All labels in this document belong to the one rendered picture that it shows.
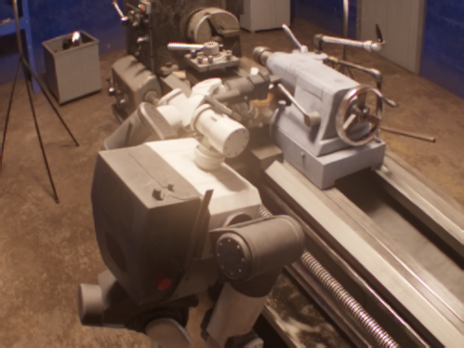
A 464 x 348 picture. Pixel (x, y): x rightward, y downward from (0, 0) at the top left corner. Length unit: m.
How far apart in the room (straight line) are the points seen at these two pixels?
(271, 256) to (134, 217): 0.25
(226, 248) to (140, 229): 0.15
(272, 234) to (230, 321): 0.22
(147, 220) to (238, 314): 0.26
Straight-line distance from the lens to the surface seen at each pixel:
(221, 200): 0.93
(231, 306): 0.96
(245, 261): 0.83
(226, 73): 1.95
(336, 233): 1.50
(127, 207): 0.89
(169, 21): 2.53
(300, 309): 1.84
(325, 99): 1.63
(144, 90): 2.63
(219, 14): 2.41
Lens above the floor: 1.79
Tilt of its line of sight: 35 degrees down
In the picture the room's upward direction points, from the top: 2 degrees counter-clockwise
